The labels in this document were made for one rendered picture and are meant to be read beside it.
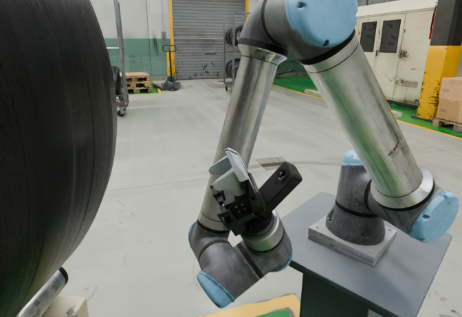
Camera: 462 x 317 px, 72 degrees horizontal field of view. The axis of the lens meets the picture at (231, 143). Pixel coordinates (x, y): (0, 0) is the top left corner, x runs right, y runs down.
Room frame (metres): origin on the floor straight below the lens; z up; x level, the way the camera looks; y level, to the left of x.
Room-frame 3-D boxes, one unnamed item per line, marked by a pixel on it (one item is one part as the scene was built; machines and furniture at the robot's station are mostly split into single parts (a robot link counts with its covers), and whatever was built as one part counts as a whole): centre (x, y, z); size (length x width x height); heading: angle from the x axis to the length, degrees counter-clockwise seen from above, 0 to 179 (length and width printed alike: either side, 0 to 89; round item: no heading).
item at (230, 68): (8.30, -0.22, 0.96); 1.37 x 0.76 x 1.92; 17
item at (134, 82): (8.89, 2.67, 0.22); 1.27 x 0.90 x 0.44; 17
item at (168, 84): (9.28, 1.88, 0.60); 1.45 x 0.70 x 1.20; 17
